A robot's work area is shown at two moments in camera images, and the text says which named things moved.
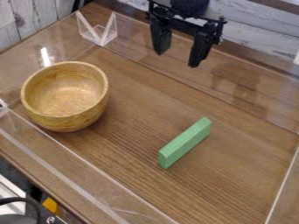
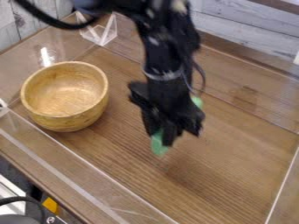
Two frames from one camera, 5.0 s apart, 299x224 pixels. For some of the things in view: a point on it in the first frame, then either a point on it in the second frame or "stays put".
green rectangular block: [180, 147] to [160, 145]
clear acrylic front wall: [66, 176] stays put
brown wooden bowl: [65, 94] stays put
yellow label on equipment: [51, 204] stays put
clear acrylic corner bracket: [98, 34] stays put
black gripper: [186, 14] to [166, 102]
